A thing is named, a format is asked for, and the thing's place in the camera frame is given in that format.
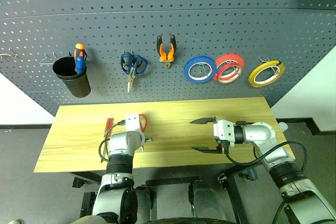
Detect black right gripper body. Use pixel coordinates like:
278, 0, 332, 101
213, 115, 229, 155

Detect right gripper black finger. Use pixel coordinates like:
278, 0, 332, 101
191, 146, 224, 155
189, 116, 216, 126

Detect blue tape roll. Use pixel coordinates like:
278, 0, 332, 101
183, 56, 218, 84

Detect small red tape roll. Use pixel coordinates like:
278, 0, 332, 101
217, 62, 242, 84

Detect yellow tape roll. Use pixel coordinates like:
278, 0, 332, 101
248, 60, 286, 89

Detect large red tape roll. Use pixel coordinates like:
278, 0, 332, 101
212, 53, 245, 82

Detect dark grey metal pegboard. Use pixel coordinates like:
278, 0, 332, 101
0, 0, 336, 118

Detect orange black pliers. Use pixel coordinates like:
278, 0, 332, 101
156, 35, 177, 69

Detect black cup holder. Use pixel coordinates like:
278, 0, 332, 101
52, 56, 92, 98

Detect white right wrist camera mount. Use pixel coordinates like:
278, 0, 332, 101
213, 119, 236, 147

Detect black metal table frame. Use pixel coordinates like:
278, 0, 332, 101
69, 162, 264, 224

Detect red ring shaped item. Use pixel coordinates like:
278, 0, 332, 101
138, 113, 149, 132

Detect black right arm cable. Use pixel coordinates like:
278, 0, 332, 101
224, 140, 309, 175

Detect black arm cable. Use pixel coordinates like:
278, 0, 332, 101
98, 120, 127, 163
224, 140, 309, 175

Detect blue handled scissors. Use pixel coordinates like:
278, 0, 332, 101
120, 51, 149, 94

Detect silver wire pegboard hook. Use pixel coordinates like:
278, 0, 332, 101
39, 51, 60, 66
0, 47, 19, 60
258, 56, 281, 76

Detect red clear handled screwdriver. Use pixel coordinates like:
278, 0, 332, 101
101, 118, 115, 157

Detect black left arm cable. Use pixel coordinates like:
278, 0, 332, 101
98, 120, 127, 163

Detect blue handled screwdriver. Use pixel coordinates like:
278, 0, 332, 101
75, 56, 87, 74

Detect orange black handled screwdriver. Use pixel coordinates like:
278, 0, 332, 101
74, 43, 88, 60

